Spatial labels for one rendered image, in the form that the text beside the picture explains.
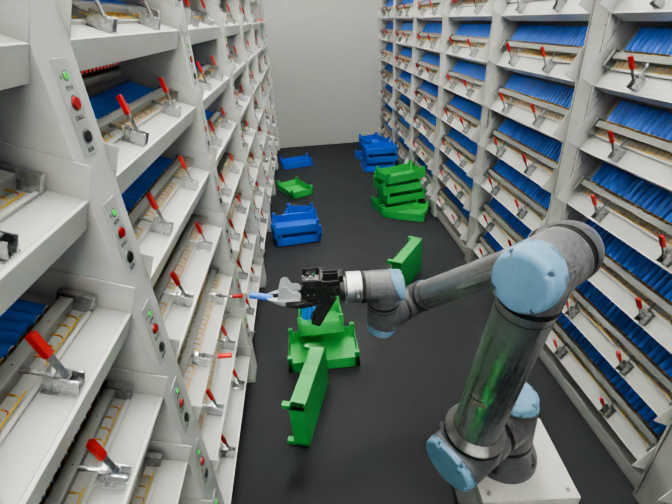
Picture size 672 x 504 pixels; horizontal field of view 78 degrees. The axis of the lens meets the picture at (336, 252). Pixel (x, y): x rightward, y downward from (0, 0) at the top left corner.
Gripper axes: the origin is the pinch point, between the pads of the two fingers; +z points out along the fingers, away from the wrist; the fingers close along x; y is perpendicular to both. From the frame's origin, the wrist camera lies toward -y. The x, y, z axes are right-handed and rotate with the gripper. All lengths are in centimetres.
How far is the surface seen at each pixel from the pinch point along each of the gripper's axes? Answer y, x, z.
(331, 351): -61, -44, -19
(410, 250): -38, -92, -65
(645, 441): -41, 25, -105
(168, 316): 9.8, 18.3, 21.4
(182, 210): 27.9, 0.7, 19.0
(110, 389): 13, 42, 24
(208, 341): -9.9, 4.2, 18.4
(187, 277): 9.8, 2.0, 20.9
